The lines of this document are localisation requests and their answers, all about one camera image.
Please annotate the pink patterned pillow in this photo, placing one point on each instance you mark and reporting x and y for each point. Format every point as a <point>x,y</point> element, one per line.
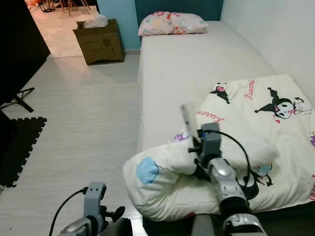
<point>172,23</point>

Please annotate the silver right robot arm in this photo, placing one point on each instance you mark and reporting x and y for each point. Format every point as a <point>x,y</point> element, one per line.
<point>226,182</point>

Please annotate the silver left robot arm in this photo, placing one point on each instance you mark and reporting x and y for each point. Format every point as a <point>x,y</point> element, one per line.
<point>78,227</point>

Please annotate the mattress with cream sheet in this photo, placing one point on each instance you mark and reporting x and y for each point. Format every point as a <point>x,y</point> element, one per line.
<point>187,69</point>

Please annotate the cream cartoon print quilt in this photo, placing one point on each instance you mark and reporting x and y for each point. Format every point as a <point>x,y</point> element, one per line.
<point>290,162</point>

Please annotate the black foam floor mat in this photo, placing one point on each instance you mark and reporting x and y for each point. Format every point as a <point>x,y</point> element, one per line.
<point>19,150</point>

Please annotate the brown cardboard box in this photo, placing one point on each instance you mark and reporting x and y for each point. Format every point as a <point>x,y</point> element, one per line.
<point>101,46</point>

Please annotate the blue fabric bed headboard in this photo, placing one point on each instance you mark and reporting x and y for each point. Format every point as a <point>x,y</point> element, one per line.
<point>177,6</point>

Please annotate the black panel stand leg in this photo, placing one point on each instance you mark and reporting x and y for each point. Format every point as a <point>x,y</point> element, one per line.
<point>22,100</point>

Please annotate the clear crumpled plastic bag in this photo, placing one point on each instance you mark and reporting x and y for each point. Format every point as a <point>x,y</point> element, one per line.
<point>96,21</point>

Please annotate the large black panel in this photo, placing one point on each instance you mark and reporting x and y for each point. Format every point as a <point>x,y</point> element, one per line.
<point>19,49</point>

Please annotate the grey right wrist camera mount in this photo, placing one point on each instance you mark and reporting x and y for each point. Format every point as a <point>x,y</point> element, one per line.
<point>210,142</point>

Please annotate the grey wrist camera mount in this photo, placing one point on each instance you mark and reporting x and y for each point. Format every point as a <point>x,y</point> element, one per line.
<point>210,142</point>
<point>95,201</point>

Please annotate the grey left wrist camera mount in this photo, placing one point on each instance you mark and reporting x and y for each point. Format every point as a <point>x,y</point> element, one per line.
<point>95,201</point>

